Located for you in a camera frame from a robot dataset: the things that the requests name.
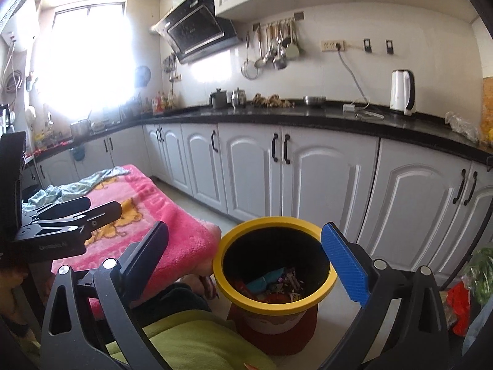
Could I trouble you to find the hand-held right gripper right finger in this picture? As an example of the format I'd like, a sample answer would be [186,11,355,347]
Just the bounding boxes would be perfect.
[320,221,451,370]

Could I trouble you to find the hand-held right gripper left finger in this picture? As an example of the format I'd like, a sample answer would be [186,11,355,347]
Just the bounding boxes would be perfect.
[40,220,172,370]

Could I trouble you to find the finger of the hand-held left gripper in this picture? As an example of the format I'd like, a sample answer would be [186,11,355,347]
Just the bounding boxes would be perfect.
[22,196,92,220]
[36,200,123,236]

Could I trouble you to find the yellow-rimmed black bin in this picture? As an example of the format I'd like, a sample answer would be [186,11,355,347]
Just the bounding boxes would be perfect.
[213,217,339,356]

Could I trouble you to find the light blue cloth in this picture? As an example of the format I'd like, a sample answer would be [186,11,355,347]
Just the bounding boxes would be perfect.
[22,166,129,206]

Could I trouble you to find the pink printed blanket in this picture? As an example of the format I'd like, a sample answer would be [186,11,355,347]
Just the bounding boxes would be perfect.
[52,164,222,309]

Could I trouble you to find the person's bare foot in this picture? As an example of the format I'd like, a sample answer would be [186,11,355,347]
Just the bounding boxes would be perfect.
[181,260,220,299]

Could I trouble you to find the person's black garment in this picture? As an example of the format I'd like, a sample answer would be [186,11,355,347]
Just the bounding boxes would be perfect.
[131,282,212,328]

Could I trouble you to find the steel cooking pot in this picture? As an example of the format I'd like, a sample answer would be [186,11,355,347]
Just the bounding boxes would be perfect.
[69,119,92,138]

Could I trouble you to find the white base cabinets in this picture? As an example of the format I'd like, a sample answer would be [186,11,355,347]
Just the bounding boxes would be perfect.
[36,121,493,278]

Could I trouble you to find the person's green clothing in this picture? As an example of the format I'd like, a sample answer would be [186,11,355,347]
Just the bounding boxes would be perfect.
[106,310,278,370]

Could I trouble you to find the small red plastic bag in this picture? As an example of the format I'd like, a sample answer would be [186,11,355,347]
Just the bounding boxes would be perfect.
[447,281,471,336]

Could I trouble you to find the group of condiment bottles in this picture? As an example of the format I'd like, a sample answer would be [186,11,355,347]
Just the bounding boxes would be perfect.
[151,90,175,113]

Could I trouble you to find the green leafy vegetables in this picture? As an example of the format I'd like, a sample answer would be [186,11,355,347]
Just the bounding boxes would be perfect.
[462,249,493,305]

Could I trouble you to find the kitchen window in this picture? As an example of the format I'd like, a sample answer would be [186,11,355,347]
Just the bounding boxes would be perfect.
[39,3,143,112]

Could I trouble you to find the black kitchen countertop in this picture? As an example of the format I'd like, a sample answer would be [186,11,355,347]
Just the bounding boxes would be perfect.
[27,104,493,166]

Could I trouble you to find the grey lidded pitcher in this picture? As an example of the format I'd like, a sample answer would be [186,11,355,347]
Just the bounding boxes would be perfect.
[210,88,230,109]

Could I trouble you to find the white water heater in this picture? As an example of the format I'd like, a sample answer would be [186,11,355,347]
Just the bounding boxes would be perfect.
[0,8,37,52]

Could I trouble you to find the pile of brown ginger roots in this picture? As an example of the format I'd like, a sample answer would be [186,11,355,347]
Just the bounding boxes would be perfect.
[252,93,295,109]

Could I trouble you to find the clear plastic bag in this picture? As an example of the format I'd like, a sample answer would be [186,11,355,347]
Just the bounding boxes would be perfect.
[445,112,480,141]

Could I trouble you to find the white electric kettle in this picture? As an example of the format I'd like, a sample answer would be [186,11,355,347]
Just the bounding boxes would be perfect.
[389,69,417,116]

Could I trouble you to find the black range hood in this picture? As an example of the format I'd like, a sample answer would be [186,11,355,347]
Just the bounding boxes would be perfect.
[150,0,241,64]

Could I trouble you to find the row of hanging kitchen utensils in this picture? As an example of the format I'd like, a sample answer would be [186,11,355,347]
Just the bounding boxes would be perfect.
[242,17,301,80]

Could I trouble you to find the black power cable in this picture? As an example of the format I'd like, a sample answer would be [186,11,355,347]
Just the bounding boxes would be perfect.
[337,48,370,110]

